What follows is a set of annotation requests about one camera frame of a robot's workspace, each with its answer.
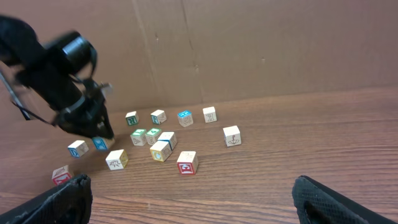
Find block with umbrella drawing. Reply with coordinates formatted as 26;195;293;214
223;126;242;147

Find block with blue D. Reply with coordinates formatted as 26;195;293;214
68;140;89;157

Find block with red side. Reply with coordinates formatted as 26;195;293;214
52;165;74;185

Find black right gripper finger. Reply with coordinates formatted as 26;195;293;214
292;175;397;224

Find block with teal letter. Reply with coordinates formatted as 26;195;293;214
150;110;167;124

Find block with yellow side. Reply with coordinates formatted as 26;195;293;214
106;149;129;170

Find block with yellow C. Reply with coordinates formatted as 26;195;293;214
150;141;172;162

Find cardboard backdrop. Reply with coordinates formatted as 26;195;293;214
1;0;397;112

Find block with blue top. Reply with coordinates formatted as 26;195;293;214
177;110;193;128

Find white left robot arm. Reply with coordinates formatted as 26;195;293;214
1;16;114;223

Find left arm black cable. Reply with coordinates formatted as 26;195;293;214
0;70;57;125

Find plain block hourglass drawing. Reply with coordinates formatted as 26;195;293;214
203;106;217;123

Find block with blue H side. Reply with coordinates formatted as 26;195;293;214
91;137;115;151

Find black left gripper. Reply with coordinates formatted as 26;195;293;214
1;78;114;224

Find block with green 4 top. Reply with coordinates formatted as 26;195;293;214
145;128;162;145

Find block with green R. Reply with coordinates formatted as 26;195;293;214
125;111;139;126

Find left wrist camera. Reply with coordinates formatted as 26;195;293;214
43;30;98;77

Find block with red G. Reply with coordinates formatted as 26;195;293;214
177;151;199;175

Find block with green L top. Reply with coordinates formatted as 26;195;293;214
130;129;147;146

